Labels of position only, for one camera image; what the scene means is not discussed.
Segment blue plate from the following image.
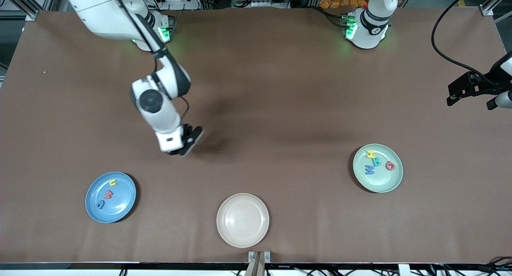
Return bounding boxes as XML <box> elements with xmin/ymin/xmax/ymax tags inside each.
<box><xmin>85</xmin><ymin>172</ymin><xmax>137</xmax><ymax>224</ymax></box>

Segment green plate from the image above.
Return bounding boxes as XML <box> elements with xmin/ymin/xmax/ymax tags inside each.
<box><xmin>352</xmin><ymin>144</ymin><xmax>404</xmax><ymax>194</ymax></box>

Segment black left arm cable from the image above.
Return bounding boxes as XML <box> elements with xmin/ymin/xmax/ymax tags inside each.
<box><xmin>431</xmin><ymin>0</ymin><xmax>498</xmax><ymax>86</ymax></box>

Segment beige plate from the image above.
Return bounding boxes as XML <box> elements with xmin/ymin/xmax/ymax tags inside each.
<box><xmin>216</xmin><ymin>193</ymin><xmax>270</xmax><ymax>248</ymax></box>

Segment black base cable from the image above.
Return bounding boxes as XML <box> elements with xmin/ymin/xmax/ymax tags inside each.
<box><xmin>315</xmin><ymin>5</ymin><xmax>346</xmax><ymax>25</ymax></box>

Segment aluminium frame profile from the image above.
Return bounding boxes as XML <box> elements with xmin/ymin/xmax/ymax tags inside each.
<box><xmin>0</xmin><ymin>0</ymin><xmax>60</xmax><ymax>21</ymax></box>
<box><xmin>480</xmin><ymin>0</ymin><xmax>512</xmax><ymax>17</ymax></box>

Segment metal table edge bracket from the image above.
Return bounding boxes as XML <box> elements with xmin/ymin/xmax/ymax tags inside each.
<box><xmin>248</xmin><ymin>251</ymin><xmax>271</xmax><ymax>264</ymax></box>

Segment beige wooden pole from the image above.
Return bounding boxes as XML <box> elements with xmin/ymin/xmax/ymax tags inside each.
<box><xmin>244</xmin><ymin>252</ymin><xmax>265</xmax><ymax>276</ymax></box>

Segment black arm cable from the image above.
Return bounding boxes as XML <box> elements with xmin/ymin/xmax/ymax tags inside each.
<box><xmin>431</xmin><ymin>0</ymin><xmax>498</xmax><ymax>86</ymax></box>
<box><xmin>110</xmin><ymin>0</ymin><xmax>190</xmax><ymax>128</ymax></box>

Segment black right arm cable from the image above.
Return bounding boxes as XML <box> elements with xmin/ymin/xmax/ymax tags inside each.
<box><xmin>110</xmin><ymin>0</ymin><xmax>190</xmax><ymax>128</ymax></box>

